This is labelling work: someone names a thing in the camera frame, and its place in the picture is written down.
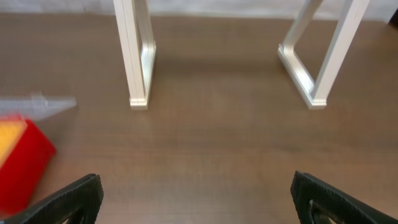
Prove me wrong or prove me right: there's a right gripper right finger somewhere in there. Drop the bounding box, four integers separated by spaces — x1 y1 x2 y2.
290 170 398 224

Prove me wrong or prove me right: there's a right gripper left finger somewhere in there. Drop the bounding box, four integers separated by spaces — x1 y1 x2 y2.
0 173 105 224

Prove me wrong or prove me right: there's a red and yellow tip box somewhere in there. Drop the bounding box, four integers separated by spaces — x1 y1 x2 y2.
0 92 78 218

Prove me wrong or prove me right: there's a white and blue stand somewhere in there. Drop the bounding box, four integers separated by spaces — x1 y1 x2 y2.
112 0 371 111

